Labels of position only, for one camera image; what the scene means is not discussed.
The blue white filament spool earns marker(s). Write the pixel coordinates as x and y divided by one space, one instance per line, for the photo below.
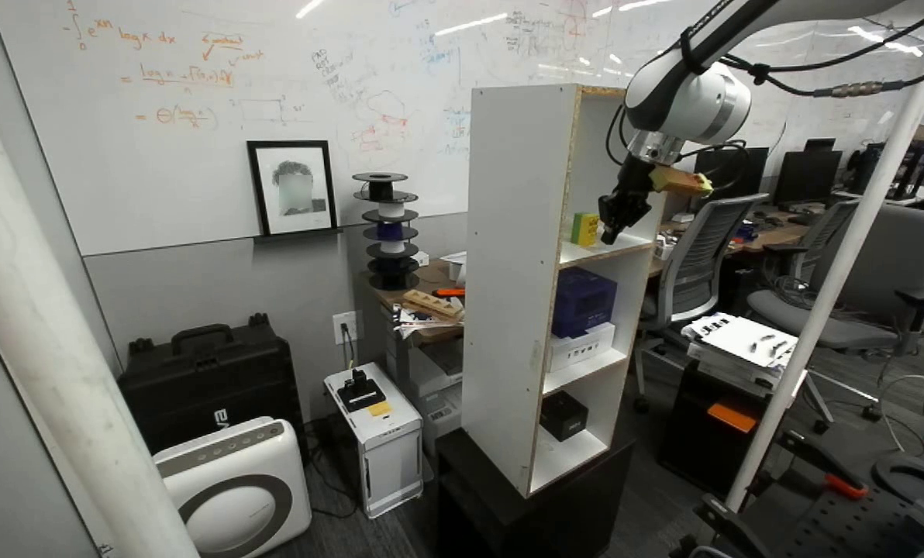
392 220

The white frame pole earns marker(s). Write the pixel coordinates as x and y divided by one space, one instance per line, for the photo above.
835 268
60 362

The yellow wrist camera box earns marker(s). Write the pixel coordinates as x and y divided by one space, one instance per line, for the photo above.
684 182

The black framed portrait picture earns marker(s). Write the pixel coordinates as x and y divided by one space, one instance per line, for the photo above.
293 186

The dark filament spool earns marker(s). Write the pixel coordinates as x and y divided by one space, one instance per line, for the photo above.
394 276
392 253

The grey padded office chair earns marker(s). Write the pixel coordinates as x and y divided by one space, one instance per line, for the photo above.
898 268

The white wooden shelf unit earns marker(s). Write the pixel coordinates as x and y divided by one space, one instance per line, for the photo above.
510 291

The empty black filament spool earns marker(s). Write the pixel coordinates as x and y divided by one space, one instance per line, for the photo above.
382 186

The yellow sticky note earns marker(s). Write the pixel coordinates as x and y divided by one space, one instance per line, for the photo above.
381 411

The black device on cabinet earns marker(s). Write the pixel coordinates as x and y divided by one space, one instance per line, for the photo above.
361 393

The black pedestal box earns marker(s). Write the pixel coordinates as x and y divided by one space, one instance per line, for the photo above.
524 517

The black crate with orange label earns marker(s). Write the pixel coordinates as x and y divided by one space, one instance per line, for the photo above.
711 434

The flat yellow box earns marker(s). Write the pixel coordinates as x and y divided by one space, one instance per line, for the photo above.
432 302

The yellow and green Lego block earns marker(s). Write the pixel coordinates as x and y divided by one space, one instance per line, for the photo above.
583 230

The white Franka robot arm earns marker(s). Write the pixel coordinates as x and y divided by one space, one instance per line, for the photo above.
691 105

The wall whiteboard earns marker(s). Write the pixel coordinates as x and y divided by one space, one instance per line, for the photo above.
172 126

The small black box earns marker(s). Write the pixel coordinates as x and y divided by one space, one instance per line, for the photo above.
564 416

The white wall outlet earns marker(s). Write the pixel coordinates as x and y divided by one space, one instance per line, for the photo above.
345 326

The grey mesh office chair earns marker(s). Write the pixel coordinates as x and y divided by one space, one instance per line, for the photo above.
700 259

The black hard carrying case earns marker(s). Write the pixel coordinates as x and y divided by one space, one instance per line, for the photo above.
208 381

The white perforated board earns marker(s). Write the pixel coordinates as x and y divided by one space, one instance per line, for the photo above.
741 339

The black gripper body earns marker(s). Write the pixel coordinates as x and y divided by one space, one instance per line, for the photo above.
638 179

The small white cabinet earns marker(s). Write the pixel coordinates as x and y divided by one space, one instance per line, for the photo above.
389 460

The long wooden office desk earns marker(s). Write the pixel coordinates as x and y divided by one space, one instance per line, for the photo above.
767 239

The white cardboard box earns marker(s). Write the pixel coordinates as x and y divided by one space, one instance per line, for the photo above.
583 352

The white air purifier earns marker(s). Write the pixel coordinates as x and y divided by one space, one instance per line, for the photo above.
232 484

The dark blue storage box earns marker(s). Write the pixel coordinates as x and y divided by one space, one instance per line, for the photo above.
583 298

